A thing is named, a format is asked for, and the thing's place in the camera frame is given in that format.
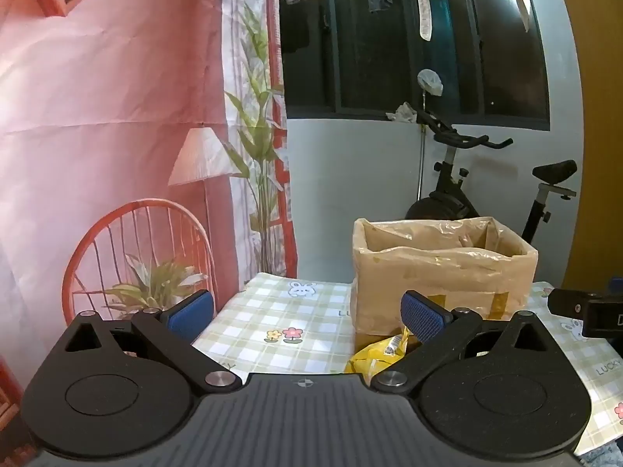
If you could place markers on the green checked tablecloth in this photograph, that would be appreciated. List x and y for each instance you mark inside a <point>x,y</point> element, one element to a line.
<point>292,311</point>

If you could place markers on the yellow snack packet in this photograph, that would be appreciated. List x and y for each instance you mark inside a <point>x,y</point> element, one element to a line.
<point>370,356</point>

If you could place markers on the plastic-lined cardboard box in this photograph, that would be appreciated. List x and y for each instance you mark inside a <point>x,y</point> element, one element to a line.
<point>438,277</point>

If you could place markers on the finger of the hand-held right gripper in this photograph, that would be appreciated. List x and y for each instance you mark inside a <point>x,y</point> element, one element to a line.
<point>567,305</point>

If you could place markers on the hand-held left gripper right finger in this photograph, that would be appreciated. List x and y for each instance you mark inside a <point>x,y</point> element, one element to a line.
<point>423,316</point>

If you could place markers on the dark window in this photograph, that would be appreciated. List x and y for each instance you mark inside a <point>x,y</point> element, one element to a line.
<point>365,58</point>

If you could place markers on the white plastic bag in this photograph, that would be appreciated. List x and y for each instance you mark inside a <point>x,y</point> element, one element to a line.
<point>430,81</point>

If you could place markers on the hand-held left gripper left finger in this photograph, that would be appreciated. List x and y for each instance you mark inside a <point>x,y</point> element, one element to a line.
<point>190,314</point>

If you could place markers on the white rag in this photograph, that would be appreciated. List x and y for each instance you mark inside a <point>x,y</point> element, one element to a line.
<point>403,113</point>

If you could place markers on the black exercise bike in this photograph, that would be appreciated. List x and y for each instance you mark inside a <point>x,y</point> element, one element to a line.
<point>445,199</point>

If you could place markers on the metal pole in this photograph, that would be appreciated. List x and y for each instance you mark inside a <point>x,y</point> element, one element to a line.
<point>421,165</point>

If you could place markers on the wooden door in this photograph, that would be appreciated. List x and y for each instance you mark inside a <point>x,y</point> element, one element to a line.
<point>598,131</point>

